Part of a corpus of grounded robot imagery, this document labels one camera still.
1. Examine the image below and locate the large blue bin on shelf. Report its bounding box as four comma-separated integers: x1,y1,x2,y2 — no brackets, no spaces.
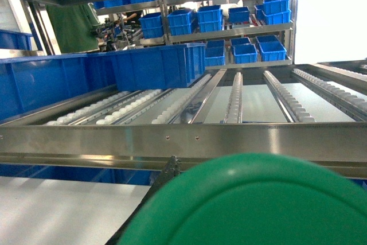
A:
109,43,205,91

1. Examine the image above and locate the black serrated right gripper finger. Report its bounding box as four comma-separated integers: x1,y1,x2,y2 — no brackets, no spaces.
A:
106,155,181,245

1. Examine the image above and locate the person in green shirt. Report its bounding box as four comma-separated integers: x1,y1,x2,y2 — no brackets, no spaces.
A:
46,3,100,54

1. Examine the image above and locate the steel shelf front rail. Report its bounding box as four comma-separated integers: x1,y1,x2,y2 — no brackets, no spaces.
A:
1,122,366,178

